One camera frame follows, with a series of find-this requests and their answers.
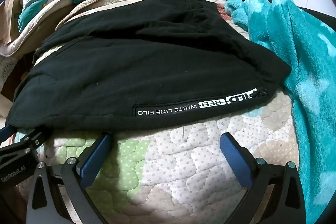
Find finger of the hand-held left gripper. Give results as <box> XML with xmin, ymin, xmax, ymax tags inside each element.
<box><xmin>0</xmin><ymin>124</ymin><xmax>17</xmax><ymax>144</ymax></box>
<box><xmin>14</xmin><ymin>129</ymin><xmax>51</xmax><ymax>154</ymax></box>

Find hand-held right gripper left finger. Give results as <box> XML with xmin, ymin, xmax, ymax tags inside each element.
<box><xmin>26</xmin><ymin>132</ymin><xmax>113</xmax><ymax>224</ymax></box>

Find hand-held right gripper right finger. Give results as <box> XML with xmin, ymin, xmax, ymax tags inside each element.
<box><xmin>219</xmin><ymin>132</ymin><xmax>309</xmax><ymax>224</ymax></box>

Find black pants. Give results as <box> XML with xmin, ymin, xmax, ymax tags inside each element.
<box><xmin>5</xmin><ymin>0</ymin><xmax>292</xmax><ymax>132</ymax></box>

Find quilted dotted bed cover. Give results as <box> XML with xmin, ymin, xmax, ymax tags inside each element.
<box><xmin>0</xmin><ymin>0</ymin><xmax>305</xmax><ymax>224</ymax></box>

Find beige cushion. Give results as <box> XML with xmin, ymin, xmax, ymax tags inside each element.
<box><xmin>0</xmin><ymin>0</ymin><xmax>76</xmax><ymax>56</ymax></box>

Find teal fleece blanket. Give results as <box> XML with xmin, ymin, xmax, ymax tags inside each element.
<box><xmin>224</xmin><ymin>0</ymin><xmax>336</xmax><ymax>224</ymax></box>

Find teal cloth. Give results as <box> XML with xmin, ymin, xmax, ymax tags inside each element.
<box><xmin>17</xmin><ymin>0</ymin><xmax>53</xmax><ymax>30</ymax></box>

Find cardboard box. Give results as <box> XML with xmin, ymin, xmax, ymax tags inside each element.
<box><xmin>0</xmin><ymin>0</ymin><xmax>24</xmax><ymax>41</ymax></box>

